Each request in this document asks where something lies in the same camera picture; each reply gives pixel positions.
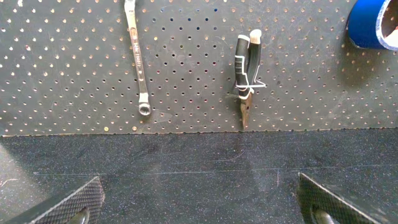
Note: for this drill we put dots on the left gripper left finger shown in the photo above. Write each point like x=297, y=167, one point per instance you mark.
x=77, y=202

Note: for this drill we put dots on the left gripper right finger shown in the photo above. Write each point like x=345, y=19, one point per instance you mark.
x=323, y=202

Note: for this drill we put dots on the black and white pliers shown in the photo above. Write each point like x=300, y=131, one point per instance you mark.
x=241, y=68

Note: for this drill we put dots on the wrench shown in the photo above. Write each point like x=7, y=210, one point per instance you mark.
x=136, y=53

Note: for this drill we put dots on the roll of blue tape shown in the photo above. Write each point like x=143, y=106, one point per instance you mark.
x=362, y=28

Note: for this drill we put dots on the black pegboard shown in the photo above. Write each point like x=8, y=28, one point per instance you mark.
x=192, y=62

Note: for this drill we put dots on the metal hook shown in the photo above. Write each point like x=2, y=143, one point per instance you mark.
x=259, y=85

